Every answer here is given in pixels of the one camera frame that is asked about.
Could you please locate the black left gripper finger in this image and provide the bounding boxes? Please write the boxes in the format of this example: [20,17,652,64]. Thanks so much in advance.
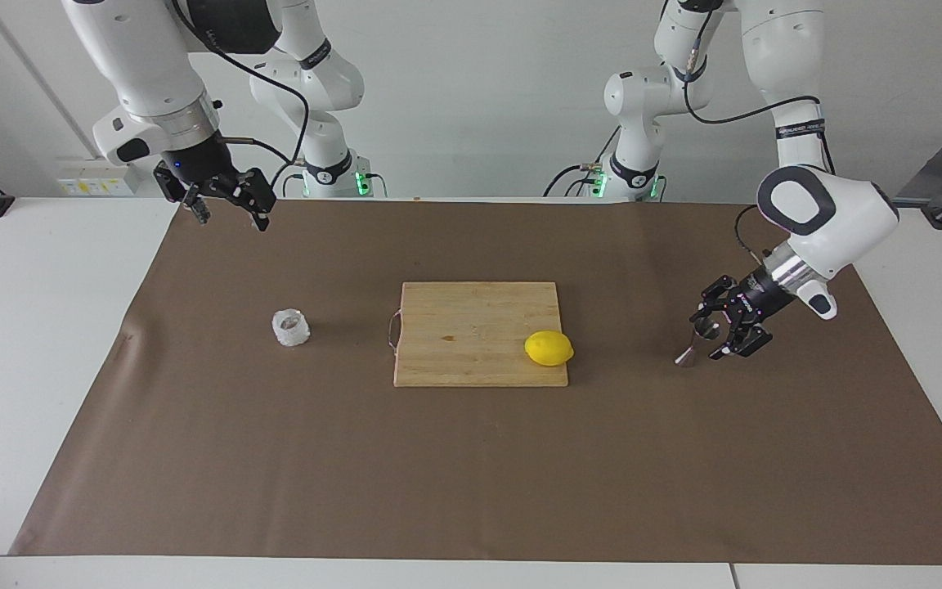
[689,276,740,328]
[708,321,773,362]

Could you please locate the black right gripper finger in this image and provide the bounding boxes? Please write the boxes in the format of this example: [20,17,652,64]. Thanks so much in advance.
[184,184,212,227]
[222,169,278,233]

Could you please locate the steel double jigger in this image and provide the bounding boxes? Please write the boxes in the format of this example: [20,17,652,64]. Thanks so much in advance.
[675,321,721,368]

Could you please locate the clear textured glass cup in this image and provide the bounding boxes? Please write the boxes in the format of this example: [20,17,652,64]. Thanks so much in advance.
[271,308,312,348]

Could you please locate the yellow lemon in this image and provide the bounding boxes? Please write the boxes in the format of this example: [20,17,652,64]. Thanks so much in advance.
[524,330,576,367]

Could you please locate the wooden cutting board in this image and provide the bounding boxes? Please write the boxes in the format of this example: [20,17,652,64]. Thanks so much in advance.
[387,281,569,388]

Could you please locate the brown paper table mat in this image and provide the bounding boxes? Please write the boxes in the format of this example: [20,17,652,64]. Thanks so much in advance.
[9,199,942,565]

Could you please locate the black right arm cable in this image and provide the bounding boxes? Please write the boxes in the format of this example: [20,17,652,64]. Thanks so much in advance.
[173,0,311,189]

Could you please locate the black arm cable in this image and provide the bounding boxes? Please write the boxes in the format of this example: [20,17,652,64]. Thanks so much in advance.
[680,0,840,263]
[173,0,311,189]

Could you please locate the white wall socket strip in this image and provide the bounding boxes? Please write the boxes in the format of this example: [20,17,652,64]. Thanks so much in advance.
[56,166,135,198]

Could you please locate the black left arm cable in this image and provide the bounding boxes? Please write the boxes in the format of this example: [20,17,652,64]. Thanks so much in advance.
[680,0,840,263]

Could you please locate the black base cable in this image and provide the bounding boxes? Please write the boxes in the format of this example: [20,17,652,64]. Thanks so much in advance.
[542,158,607,198]

